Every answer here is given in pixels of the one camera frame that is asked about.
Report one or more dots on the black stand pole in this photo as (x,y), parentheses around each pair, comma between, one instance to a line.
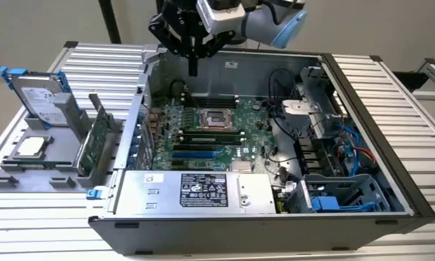
(110,21)

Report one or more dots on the open black PC case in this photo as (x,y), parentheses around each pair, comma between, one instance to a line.
(239,233)

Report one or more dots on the hard disk in blue carrier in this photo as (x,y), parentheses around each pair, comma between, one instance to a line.
(36,98)

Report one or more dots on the silver power supply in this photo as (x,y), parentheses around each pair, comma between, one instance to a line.
(167,195)

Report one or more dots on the silver coin battery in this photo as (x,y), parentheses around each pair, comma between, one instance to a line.
(257,106)

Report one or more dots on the CPU socket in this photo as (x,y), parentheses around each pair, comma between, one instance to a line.
(218,118)

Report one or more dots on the blue case latch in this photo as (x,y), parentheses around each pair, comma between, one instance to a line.
(92,193)

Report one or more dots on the green motherboard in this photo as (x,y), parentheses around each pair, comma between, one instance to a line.
(254,136)

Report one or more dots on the blue drive cage clip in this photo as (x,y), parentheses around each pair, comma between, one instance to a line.
(325,204)

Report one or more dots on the black expansion slot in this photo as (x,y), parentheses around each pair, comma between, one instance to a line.
(194,147)

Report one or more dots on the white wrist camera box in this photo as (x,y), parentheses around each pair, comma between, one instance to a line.
(221,16)

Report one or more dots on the grey parts rack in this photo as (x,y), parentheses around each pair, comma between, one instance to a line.
(58,152)

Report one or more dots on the green graphics card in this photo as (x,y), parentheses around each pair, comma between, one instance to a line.
(96,141)

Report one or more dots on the silver CPU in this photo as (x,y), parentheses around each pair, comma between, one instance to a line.
(30,146)

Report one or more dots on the small silver heat sink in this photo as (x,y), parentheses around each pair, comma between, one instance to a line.
(242,166)

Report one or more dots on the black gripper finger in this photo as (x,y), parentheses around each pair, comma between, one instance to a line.
(213,44)
(169,38)

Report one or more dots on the metal disk bay bracket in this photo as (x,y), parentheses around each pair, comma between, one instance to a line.
(297,107)

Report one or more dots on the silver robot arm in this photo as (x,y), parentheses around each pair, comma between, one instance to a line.
(261,24)

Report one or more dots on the grey plastic drive cage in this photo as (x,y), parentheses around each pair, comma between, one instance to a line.
(348,187)

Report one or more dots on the black table bracket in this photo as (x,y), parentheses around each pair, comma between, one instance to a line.
(410,80)

